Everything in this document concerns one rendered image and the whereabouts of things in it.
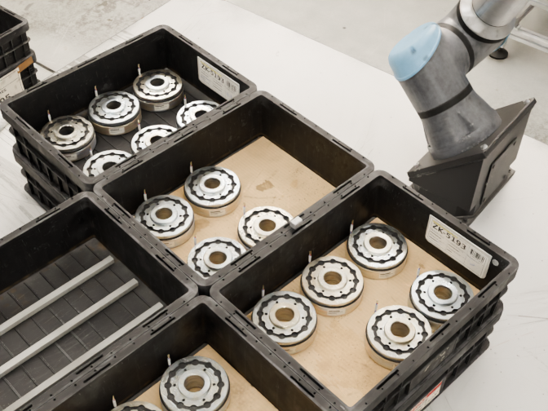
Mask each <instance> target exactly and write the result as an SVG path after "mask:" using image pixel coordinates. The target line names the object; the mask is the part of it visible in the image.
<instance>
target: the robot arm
mask: <svg viewBox="0 0 548 411"><path fill-rule="evenodd" d="M529 1H530V0H459V1H458V3H457V4H456V5H455V7H454V8H453V9H452V10H451V11H450V12H449V13H448V14H447V15H446V16H445V17H444V18H442V19H441V20H439V21H438V22H437V23H435V22H427V23H425V24H422V25H421V26H419V27H417V28H416V29H414V30H413V31H412V32H411V33H410V34H408V35H406V36H405V37H403V38H402V39H401V40H400V41H399V42H398V43H397V44H396V45H395V46H394V47H393V48H392V50H391V52H390V54H389V56H388V63H389V65H390V67H391V70H392V71H393V73H394V77H395V79H396V80H397V81H398V82H399V84H400V85H401V87H402V88H403V90H404V93H405V94H406V95H407V97H408V98H409V101H410V102H411V104H412V105H413V107H414V109H415V111H416V112H417V114H418V116H419V117H420V119H421V121H422V125H423V130H424V134H425V137H426V142H427V148H428V151H429V152H430V154H431V155H432V157H433V159H435V160H444V159H448V158H450V157H455V156H457V155H459V154H461V153H463V152H465V151H467V150H469V149H471V148H473V147H474V146H476V145H478V144H480V143H482V142H483V141H484V140H486V139H487V138H488V137H489V136H490V135H492V134H493V133H494V132H495V131H496V130H497V129H498V128H499V126H500V125H501V123H502V120H501V118H500V116H499V115H498V113H497V111H496V110H495V109H494V108H492V107H491V106H490V105H489V104H488V103H487V102H486V101H485V100H484V99H483V98H481V97H480V96H479V95H478V94H477V93H476V92H475V91H474V89H473V87H472V85H471V84H470V82H469V80H468V78H467V77H466V74H468V73H469V72H470V71H471V70H472V69H473V68H474V67H475V66H476V65H477V64H479V63H480V62H481V61H482V60H484V59H485V58H486V57H487V56H489V55H490V54H491V53H493V52H494V51H496V50H497V49H498V48H500V47H501V46H502V45H503V44H504V42H505V41H506V39H507V38H508V37H509V36H510V33H511V31H512V29H513V28H514V26H515V16H516V15H517V14H518V13H519V12H520V11H521V10H522V9H523V8H524V7H525V6H526V5H527V3H528V2H529Z"/></svg>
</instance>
